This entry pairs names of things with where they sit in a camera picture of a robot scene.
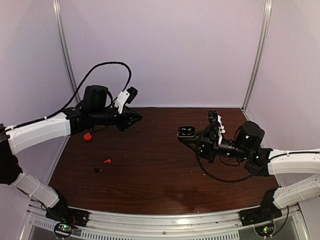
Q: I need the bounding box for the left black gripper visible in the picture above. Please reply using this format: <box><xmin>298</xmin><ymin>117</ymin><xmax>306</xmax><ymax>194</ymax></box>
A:
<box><xmin>91</xmin><ymin>105</ymin><xmax>142</xmax><ymax>132</ymax></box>

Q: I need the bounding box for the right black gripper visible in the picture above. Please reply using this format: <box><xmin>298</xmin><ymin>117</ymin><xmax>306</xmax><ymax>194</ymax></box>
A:
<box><xmin>183</xmin><ymin>128</ymin><xmax>251</xmax><ymax>164</ymax></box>

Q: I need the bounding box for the black earbud charging case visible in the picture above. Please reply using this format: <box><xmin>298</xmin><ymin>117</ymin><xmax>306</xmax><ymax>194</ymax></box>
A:
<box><xmin>177</xmin><ymin>125</ymin><xmax>196</xmax><ymax>138</ymax></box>

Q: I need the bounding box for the black wireless earbud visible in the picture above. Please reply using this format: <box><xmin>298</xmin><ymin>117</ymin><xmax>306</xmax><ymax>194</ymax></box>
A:
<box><xmin>94</xmin><ymin>168</ymin><xmax>102</xmax><ymax>173</ymax></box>

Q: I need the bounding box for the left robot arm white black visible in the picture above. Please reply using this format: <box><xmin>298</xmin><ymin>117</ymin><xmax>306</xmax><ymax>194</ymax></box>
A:
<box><xmin>0</xmin><ymin>85</ymin><xmax>143</xmax><ymax>222</ymax></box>

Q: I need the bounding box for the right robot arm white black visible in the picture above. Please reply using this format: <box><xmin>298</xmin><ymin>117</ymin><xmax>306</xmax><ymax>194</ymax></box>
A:
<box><xmin>177</xmin><ymin>120</ymin><xmax>320</xmax><ymax>221</ymax></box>

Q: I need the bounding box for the orange round case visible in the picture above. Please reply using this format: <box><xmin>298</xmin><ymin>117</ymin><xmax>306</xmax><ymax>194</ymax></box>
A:
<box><xmin>83</xmin><ymin>133</ymin><xmax>93</xmax><ymax>142</ymax></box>

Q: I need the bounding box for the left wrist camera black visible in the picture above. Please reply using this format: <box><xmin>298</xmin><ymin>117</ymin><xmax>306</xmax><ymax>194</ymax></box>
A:
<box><xmin>113</xmin><ymin>86</ymin><xmax>138</xmax><ymax>114</ymax></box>

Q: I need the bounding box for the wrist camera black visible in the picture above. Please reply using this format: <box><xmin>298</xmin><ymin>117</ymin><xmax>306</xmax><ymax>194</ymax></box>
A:
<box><xmin>207</xmin><ymin>110</ymin><xmax>226</xmax><ymax>142</ymax></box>
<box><xmin>113</xmin><ymin>86</ymin><xmax>138</xmax><ymax>114</ymax></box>

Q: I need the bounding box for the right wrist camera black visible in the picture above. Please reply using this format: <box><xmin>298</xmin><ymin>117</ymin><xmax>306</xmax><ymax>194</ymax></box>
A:
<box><xmin>207</xmin><ymin>110</ymin><xmax>226</xmax><ymax>142</ymax></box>

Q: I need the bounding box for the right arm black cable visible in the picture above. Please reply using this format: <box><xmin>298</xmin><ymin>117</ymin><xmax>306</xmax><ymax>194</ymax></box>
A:
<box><xmin>196</xmin><ymin>149</ymin><xmax>258</xmax><ymax>183</ymax></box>

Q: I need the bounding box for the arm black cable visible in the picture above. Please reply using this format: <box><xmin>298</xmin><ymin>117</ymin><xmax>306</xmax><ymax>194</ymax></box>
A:
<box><xmin>59</xmin><ymin>61</ymin><xmax>133</xmax><ymax>118</ymax></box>
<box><xmin>196</xmin><ymin>149</ymin><xmax>258</xmax><ymax>183</ymax></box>

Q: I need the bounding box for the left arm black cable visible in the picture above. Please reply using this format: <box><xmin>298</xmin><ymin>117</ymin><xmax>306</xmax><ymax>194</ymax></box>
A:
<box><xmin>59</xmin><ymin>61</ymin><xmax>133</xmax><ymax>118</ymax></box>

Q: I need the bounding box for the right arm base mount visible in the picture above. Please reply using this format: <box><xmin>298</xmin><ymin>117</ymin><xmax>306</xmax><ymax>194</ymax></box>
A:
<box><xmin>239</xmin><ymin>206</ymin><xmax>282</xmax><ymax>227</ymax></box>

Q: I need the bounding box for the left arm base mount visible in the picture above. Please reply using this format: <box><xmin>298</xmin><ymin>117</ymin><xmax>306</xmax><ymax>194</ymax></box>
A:
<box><xmin>45</xmin><ymin>207</ymin><xmax>89</xmax><ymax>227</ymax></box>

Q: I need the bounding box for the right aluminium frame post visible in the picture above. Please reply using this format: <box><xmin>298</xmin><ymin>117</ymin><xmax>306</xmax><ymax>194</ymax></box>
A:
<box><xmin>241</xmin><ymin>0</ymin><xmax>273</xmax><ymax>112</ymax></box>

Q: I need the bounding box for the front aluminium rail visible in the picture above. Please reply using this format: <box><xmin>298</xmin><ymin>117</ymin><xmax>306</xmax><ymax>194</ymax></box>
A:
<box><xmin>17</xmin><ymin>201</ymin><xmax>311</xmax><ymax>240</ymax></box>

